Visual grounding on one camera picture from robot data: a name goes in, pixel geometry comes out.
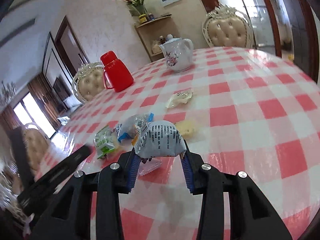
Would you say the cream tufted chair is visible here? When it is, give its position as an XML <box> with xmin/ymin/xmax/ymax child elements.
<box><xmin>22</xmin><ymin>128</ymin><xmax>50</xmax><ymax>175</ymax></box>
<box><xmin>201</xmin><ymin>4</ymin><xmax>254</xmax><ymax>48</ymax></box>
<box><xmin>72</xmin><ymin>62</ymin><xmax>105</xmax><ymax>104</ymax></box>

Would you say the clear packet pale pastry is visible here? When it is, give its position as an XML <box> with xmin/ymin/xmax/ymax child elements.
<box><xmin>166</xmin><ymin>88</ymin><xmax>193</xmax><ymax>109</ymax></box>

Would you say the clear packet yellow cookie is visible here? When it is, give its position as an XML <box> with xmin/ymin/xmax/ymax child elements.
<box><xmin>175</xmin><ymin>120</ymin><xmax>197</xmax><ymax>139</ymax></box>

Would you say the grey printed snack packet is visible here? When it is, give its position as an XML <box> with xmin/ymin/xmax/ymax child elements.
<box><xmin>133</xmin><ymin>120</ymin><xmax>187</xmax><ymax>159</ymax></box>

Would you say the chandelier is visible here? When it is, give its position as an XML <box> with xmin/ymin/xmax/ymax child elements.
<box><xmin>0</xmin><ymin>81</ymin><xmax>16</xmax><ymax>106</ymax></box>

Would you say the cream tufted chair far right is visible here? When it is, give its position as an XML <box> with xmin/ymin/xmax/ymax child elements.
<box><xmin>201</xmin><ymin>4</ymin><xmax>254</xmax><ymax>48</ymax></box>

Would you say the wall television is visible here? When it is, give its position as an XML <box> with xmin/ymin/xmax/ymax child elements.
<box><xmin>53</xmin><ymin>77</ymin><xmax>69</xmax><ymax>101</ymax></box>

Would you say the blue orange snack packet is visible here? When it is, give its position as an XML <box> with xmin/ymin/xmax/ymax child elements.
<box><xmin>115</xmin><ymin>113</ymin><xmax>154</xmax><ymax>143</ymax></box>

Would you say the green snack packet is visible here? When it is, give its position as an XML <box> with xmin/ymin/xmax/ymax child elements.
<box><xmin>94</xmin><ymin>125</ymin><xmax>116</xmax><ymax>159</ymax></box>

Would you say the white floral teapot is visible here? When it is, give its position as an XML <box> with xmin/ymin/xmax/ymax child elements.
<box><xmin>159</xmin><ymin>34</ymin><xmax>194</xmax><ymax>72</ymax></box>

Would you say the yellow jar on shelf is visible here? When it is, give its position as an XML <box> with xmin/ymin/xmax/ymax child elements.
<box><xmin>139</xmin><ymin>14</ymin><xmax>148</xmax><ymax>24</ymax></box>

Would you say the cream tufted chair middle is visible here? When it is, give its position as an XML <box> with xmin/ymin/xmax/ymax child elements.
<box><xmin>72</xmin><ymin>62</ymin><xmax>105</xmax><ymax>104</ymax></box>

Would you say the red thermos jug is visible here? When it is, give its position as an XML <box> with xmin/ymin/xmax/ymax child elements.
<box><xmin>100</xmin><ymin>51</ymin><xmax>134</xmax><ymax>93</ymax></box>

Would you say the cream tufted chair left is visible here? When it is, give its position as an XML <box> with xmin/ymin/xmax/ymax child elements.
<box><xmin>22</xmin><ymin>128</ymin><xmax>50</xmax><ymax>175</ymax></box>

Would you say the red white checkered tablecloth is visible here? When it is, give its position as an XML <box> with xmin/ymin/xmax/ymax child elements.
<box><xmin>38</xmin><ymin>47</ymin><xmax>319</xmax><ymax>239</ymax></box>

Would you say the wooden corner shelf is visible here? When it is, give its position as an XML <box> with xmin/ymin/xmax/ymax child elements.
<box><xmin>134</xmin><ymin>14</ymin><xmax>180</xmax><ymax>62</ymax></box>

